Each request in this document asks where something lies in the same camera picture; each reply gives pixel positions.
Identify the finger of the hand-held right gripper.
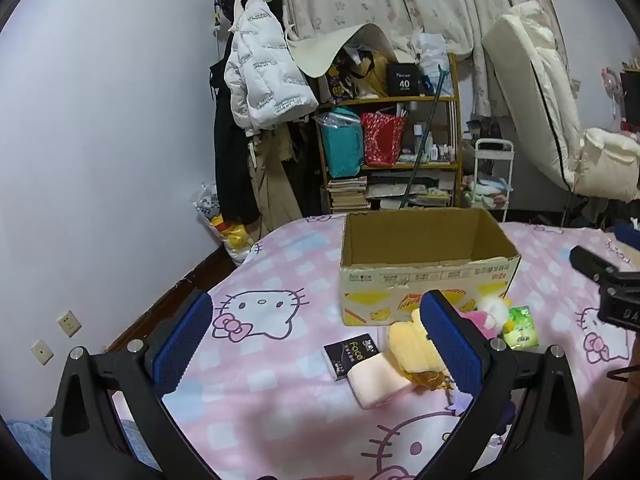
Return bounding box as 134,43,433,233
569,245,620,282

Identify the cream floral curtain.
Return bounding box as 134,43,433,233
272,0,546,116

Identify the person's leg in blue jeans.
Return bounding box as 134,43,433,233
0,417,57,480

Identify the cream cushion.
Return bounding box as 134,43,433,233
572,127,640,203

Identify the black coat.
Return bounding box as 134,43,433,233
214,35,262,226

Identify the stack of books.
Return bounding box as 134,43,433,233
327,176,371,212

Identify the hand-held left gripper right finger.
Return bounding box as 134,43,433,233
415,289,601,480

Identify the stack of papers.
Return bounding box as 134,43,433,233
367,180,451,211

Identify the purple toy in clear bag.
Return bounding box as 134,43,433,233
447,387,473,416

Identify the green tissue pack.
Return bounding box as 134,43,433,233
502,306,540,351

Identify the red patterned bag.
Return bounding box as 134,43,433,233
361,112,406,167

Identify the beige coat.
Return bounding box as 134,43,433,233
248,125,303,233

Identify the yellow plush toy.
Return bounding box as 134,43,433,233
389,307,451,392

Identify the black printed bag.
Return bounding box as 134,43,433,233
325,52,377,101

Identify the teal pole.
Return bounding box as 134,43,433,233
400,65,451,211

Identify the cream cloth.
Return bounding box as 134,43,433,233
290,24,396,79

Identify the pink and white plush toy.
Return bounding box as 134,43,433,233
462,296,513,341

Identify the black box with white label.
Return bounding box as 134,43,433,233
386,62,420,96

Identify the white trolley cart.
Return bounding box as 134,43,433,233
462,139,515,222

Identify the pink cartoon cat bedsheet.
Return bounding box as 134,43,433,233
107,212,640,480

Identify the white puffer jacket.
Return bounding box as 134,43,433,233
223,0,320,136

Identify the white plastic bag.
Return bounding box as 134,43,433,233
412,30,453,96

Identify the teal bag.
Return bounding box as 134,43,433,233
320,107,364,178

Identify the plastic bag of toys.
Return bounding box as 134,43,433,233
194,182,256,266

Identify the pink towel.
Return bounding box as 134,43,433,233
347,350,418,410

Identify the wooden shelf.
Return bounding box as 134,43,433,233
315,52,463,213

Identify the white folded mattress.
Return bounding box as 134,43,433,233
482,1,585,193

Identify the black tissue pack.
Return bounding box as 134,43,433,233
324,334,383,382

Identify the row of small bottles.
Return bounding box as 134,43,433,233
412,130,458,163

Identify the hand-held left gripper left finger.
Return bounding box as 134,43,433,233
50,289,221,480

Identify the cardboard box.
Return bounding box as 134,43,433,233
340,207,523,328

